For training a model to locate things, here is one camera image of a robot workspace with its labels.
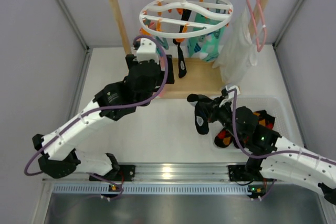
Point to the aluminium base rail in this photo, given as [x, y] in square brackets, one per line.
[167, 179]

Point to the white round clip hanger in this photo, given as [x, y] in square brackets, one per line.
[170, 11]

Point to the white plastic basket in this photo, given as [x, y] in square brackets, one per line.
[273, 106]

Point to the argyle sock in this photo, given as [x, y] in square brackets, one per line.
[265, 120]
[223, 139]

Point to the mint green sock left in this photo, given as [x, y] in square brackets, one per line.
[195, 43]

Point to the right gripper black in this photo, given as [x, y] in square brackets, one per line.
[214, 107]

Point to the argyle sock right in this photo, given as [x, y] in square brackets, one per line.
[265, 120]

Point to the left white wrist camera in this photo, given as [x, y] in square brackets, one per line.
[146, 50]

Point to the white cloth garment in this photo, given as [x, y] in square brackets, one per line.
[238, 54]

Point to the pink wire hanger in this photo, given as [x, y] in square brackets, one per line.
[258, 23]

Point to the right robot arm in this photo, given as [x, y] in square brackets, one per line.
[273, 156]

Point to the black sock front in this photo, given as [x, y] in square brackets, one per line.
[201, 105]

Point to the pink patterned sock front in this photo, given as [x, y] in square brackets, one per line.
[162, 93]

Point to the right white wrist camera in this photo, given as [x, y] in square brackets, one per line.
[228, 93]

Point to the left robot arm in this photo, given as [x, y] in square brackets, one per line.
[57, 151]

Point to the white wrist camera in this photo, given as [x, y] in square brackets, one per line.
[146, 50]
[228, 93]

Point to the argyle sock left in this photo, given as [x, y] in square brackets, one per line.
[223, 139]

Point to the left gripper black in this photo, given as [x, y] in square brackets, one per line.
[169, 69]

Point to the black sock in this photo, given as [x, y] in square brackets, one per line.
[201, 105]
[181, 62]

